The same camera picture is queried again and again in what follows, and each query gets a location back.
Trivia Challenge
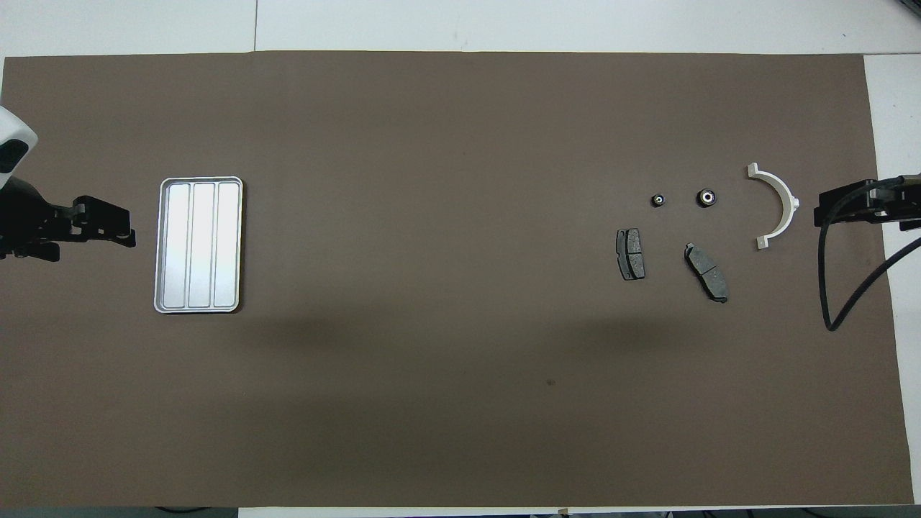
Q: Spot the brown table mat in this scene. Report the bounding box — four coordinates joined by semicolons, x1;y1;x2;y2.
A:
0;50;915;508

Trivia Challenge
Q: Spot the dark curved brake pad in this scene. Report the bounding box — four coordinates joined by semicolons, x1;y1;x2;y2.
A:
684;243;730;304

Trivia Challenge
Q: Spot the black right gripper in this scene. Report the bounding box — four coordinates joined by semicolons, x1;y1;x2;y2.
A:
815;173;921;231

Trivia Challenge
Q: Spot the dark rectangular brake pad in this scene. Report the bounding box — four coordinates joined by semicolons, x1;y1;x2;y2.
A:
616;228;646;281

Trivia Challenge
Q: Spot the white half ring bracket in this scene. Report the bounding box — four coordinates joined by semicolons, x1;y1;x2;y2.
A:
747;163;800;250

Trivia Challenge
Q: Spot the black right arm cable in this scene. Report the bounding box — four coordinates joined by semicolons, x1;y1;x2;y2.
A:
820;178;921;332

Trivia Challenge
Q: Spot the silver metal tray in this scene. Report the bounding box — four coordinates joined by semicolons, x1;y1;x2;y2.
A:
153;176;244;314

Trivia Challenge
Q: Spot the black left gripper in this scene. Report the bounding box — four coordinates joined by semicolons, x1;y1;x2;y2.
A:
0;178;136;263

